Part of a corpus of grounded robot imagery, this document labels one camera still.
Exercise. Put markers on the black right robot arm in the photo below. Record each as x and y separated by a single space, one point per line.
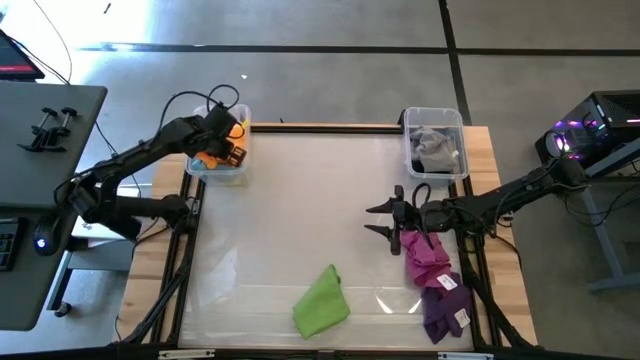
515 192

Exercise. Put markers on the black computer case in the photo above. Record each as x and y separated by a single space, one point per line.
610 115

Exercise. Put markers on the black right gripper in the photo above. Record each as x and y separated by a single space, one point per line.
430 216

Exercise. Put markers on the lime green microfiber towel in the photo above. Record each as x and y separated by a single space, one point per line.
320 305

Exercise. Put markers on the black screw clamp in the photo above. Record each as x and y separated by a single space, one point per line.
40 134
66 116

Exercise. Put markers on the gray towel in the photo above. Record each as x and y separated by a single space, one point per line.
435 150

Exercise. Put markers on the white edge bracket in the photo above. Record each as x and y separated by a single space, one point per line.
185 354
465 356

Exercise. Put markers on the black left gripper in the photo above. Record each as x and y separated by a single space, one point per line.
220 127

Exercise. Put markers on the desk with gray legs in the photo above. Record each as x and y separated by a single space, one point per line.
607 240

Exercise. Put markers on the magenta towel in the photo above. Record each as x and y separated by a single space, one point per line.
422 262

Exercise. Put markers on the clear plastic bin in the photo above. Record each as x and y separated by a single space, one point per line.
220 176
462 160

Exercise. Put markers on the black computer mouse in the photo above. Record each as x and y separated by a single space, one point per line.
46 235

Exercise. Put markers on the dark gray desk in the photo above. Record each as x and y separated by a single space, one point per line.
30 175

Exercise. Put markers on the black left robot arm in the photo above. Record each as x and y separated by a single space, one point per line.
130 205

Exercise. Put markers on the black table frame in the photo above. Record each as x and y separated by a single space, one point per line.
172 280

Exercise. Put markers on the orange towel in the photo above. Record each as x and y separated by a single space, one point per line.
239 134

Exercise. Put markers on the black keyboard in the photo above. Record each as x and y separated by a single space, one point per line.
7 245

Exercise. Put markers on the black computer monitor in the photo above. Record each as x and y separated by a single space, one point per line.
15 57

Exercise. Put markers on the purple towel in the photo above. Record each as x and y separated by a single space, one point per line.
442 310

